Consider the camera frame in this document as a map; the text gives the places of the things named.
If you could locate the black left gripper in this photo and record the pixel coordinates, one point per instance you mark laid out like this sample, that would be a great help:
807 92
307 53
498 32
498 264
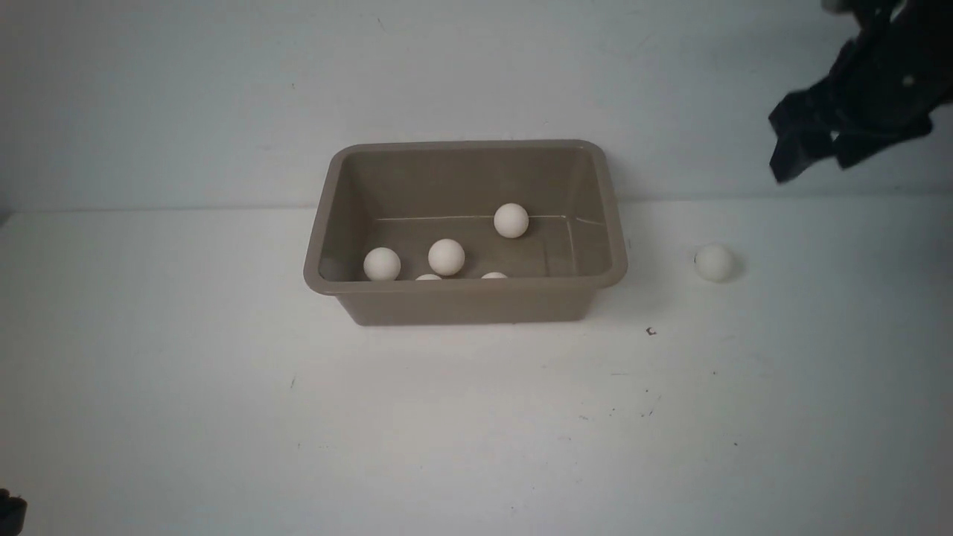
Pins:
12 513

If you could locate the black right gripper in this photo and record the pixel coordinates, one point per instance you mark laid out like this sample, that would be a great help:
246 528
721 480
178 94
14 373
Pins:
879 93

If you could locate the taupe plastic rectangular bin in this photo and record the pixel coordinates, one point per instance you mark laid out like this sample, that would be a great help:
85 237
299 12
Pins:
407 196

